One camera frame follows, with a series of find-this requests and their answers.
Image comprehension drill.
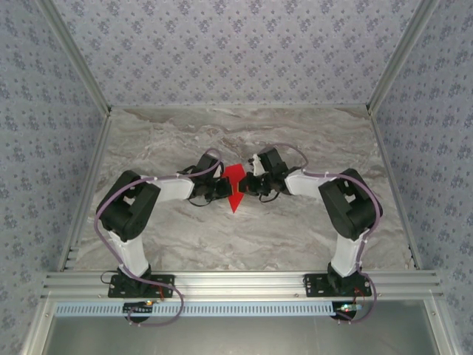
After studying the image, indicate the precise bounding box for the red paper sheet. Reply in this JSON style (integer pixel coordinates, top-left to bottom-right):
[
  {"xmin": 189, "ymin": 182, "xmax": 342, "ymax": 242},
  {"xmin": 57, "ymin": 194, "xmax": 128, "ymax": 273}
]
[{"xmin": 222, "ymin": 163, "xmax": 248, "ymax": 215}]

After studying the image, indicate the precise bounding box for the black left controller board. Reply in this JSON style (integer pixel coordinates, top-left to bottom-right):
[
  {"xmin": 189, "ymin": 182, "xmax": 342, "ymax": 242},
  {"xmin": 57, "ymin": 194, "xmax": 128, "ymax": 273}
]
[{"xmin": 123, "ymin": 301, "xmax": 155, "ymax": 318}]

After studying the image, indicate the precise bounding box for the black controller board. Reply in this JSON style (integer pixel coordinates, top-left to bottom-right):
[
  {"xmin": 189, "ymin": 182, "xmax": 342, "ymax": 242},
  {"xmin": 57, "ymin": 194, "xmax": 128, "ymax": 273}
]
[
  {"xmin": 123, "ymin": 301, "xmax": 155, "ymax": 318},
  {"xmin": 334, "ymin": 302, "xmax": 365, "ymax": 321}
]

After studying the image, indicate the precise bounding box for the black right controller board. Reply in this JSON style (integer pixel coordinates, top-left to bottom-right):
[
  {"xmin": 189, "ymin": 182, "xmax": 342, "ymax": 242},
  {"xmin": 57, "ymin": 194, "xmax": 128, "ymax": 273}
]
[{"xmin": 334, "ymin": 302, "xmax": 365, "ymax": 321}]

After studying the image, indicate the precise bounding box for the aluminium table end rail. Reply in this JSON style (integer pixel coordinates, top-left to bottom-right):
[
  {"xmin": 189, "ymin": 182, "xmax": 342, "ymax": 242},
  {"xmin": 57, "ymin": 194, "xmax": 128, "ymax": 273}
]
[{"xmin": 109, "ymin": 104, "xmax": 370, "ymax": 111}]

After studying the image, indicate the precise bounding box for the aluminium mounting rail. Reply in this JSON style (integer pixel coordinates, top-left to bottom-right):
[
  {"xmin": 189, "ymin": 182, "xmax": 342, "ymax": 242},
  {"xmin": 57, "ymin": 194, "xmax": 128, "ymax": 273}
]
[{"xmin": 40, "ymin": 271, "xmax": 444, "ymax": 301}]

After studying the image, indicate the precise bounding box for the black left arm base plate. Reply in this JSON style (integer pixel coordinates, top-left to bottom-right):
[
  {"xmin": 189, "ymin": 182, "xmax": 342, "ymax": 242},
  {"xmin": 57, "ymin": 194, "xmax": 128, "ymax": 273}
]
[{"xmin": 108, "ymin": 274, "xmax": 176, "ymax": 299}]

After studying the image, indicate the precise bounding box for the aluminium table side rail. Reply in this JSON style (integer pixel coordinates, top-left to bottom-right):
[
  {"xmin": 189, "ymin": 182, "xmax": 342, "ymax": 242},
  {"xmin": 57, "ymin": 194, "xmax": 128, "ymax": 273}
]
[
  {"xmin": 57, "ymin": 110, "xmax": 112, "ymax": 273},
  {"xmin": 365, "ymin": 105, "xmax": 424, "ymax": 273}
]

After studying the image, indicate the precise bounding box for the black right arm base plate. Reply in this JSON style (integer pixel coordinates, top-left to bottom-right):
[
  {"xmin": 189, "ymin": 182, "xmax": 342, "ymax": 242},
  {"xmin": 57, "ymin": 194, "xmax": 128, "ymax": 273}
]
[{"xmin": 303, "ymin": 273, "xmax": 372, "ymax": 299}]

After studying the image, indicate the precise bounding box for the slotted grey cable duct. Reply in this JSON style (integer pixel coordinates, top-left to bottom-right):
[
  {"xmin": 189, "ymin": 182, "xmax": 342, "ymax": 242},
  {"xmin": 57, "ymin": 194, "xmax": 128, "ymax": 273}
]
[{"xmin": 54, "ymin": 300, "xmax": 339, "ymax": 318}]

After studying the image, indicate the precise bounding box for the aluminium frame post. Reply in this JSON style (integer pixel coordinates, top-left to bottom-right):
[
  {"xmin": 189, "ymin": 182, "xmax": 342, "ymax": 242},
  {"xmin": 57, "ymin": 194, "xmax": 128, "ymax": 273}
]
[
  {"xmin": 364, "ymin": 0, "xmax": 443, "ymax": 116},
  {"xmin": 35, "ymin": 0, "xmax": 112, "ymax": 116}
]

